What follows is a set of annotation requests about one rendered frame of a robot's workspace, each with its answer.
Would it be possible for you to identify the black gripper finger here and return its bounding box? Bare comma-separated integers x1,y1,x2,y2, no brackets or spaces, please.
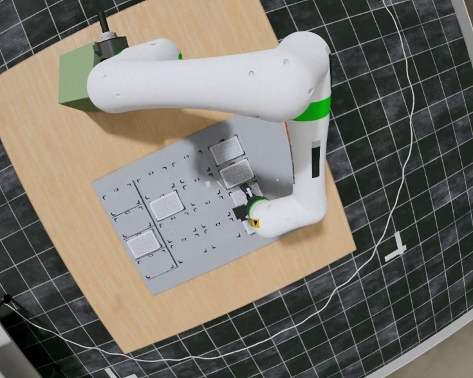
240,183,253,201

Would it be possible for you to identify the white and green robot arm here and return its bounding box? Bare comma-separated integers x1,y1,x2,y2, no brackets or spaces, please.
87,12,331,239

